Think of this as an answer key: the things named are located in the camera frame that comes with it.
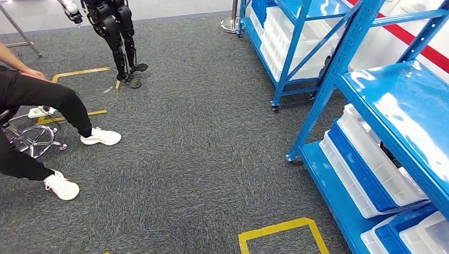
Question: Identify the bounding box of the white power strip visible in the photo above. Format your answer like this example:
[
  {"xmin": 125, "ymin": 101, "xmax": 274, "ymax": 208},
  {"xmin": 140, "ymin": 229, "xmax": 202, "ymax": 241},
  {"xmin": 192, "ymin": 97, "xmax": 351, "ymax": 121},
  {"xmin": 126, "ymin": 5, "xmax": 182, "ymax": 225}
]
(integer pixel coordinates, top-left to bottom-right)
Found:
[{"xmin": 28, "ymin": 106, "xmax": 57, "ymax": 119}]

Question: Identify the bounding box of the yellow floor tape square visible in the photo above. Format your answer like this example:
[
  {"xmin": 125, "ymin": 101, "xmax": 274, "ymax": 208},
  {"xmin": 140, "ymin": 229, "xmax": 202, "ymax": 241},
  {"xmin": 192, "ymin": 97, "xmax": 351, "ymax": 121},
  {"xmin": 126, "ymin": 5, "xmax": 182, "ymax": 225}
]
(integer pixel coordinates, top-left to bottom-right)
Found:
[
  {"xmin": 238, "ymin": 217, "xmax": 330, "ymax": 254},
  {"xmin": 36, "ymin": 66, "xmax": 122, "ymax": 126}
]

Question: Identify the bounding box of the chrome belt stanchion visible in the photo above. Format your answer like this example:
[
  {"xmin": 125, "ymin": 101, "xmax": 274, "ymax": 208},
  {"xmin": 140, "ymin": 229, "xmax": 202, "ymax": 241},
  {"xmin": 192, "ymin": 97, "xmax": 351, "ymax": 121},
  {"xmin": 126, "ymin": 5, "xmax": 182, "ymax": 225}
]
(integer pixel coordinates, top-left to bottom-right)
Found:
[{"xmin": 221, "ymin": 0, "xmax": 244, "ymax": 34}]

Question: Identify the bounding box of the person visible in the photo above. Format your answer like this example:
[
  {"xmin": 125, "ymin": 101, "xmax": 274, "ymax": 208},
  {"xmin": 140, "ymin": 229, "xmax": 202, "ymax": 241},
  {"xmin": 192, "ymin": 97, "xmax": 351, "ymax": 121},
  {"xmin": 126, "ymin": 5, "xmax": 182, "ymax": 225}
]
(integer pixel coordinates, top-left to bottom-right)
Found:
[{"xmin": 0, "ymin": 42, "xmax": 122, "ymax": 202}]

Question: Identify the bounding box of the black humanoid robot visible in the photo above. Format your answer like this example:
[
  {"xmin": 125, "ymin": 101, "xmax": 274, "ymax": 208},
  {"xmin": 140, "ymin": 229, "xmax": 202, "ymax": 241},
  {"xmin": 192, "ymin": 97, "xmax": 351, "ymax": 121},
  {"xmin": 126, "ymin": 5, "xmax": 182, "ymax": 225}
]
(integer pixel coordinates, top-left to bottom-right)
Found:
[{"xmin": 58, "ymin": 0, "xmax": 149, "ymax": 89}]

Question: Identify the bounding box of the blue metal shelf rack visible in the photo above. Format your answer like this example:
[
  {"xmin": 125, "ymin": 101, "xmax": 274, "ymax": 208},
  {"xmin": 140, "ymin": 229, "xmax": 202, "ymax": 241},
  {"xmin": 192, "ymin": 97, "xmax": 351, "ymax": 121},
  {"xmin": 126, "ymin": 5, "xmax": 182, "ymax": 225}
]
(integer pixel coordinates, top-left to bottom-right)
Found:
[
  {"xmin": 285, "ymin": 0, "xmax": 449, "ymax": 254},
  {"xmin": 237, "ymin": 0, "xmax": 355, "ymax": 113}
]

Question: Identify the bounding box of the black floor cable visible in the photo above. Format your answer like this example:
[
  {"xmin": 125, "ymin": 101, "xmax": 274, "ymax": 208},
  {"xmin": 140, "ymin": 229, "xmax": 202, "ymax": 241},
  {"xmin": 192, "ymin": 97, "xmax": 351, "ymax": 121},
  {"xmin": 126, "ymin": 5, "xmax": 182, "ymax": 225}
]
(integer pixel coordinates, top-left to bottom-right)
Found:
[{"xmin": 42, "ymin": 105, "xmax": 62, "ymax": 132}]

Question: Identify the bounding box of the blue plastic crate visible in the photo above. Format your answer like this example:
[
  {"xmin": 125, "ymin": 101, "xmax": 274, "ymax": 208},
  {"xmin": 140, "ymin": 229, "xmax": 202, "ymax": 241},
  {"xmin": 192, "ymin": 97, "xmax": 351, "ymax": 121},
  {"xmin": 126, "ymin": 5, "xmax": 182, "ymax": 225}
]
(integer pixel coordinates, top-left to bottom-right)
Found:
[
  {"xmin": 328, "ymin": 118, "xmax": 432, "ymax": 213},
  {"xmin": 373, "ymin": 203, "xmax": 439, "ymax": 254},
  {"xmin": 250, "ymin": 0, "xmax": 279, "ymax": 26}
]

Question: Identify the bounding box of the person's left hand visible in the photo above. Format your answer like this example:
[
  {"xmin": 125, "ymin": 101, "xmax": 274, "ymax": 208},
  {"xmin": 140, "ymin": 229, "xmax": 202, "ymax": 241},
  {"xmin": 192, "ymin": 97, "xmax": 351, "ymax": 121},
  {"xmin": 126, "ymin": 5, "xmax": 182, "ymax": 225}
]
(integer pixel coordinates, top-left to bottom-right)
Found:
[{"xmin": 21, "ymin": 68, "xmax": 48, "ymax": 81}]

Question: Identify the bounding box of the chrome swivel stool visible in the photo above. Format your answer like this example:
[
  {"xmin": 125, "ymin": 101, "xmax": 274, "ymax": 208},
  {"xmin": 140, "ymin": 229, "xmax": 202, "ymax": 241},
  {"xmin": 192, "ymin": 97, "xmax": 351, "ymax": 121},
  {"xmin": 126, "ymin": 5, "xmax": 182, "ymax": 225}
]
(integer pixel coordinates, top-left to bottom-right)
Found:
[{"xmin": 0, "ymin": 108, "xmax": 67, "ymax": 159}]

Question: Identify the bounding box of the white vehicle with red stripe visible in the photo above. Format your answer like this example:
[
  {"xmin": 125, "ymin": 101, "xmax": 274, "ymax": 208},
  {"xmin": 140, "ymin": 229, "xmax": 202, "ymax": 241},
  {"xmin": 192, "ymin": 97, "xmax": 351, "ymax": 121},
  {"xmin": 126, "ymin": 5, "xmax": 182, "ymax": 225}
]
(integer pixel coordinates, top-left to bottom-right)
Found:
[{"xmin": 316, "ymin": 0, "xmax": 449, "ymax": 85}]

